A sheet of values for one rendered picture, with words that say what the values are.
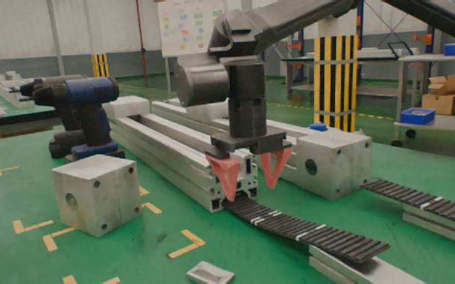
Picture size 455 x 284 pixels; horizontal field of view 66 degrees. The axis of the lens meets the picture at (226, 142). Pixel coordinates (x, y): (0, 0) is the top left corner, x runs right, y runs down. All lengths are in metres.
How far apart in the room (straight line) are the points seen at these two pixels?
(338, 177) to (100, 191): 0.39
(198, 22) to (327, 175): 5.91
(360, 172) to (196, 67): 0.36
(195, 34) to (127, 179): 5.95
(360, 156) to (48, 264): 0.52
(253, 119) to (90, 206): 0.27
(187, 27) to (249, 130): 6.12
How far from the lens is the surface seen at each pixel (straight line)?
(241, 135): 0.50
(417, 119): 3.63
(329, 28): 4.06
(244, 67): 0.49
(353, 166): 0.65
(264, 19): 0.58
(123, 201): 0.59
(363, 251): 0.42
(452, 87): 5.74
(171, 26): 6.83
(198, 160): 0.59
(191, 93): 0.46
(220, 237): 0.53
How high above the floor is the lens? 1.04
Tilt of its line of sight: 15 degrees down
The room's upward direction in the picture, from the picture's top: 4 degrees counter-clockwise
